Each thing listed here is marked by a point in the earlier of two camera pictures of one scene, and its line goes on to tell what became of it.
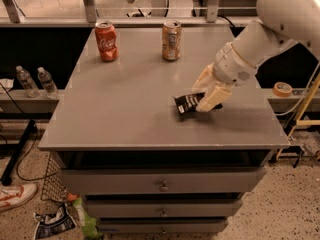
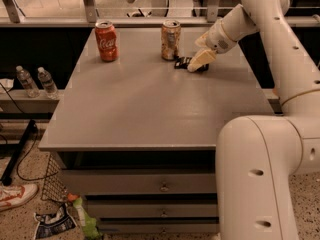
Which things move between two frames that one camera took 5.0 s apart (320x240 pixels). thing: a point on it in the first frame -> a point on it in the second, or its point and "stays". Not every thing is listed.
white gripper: [232, 66] -> [217, 36]
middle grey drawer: [168, 209] stays
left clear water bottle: [27, 82] stays
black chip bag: [55, 222] stays
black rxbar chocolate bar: [189, 103] -> [182, 62]
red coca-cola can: [107, 41] stays
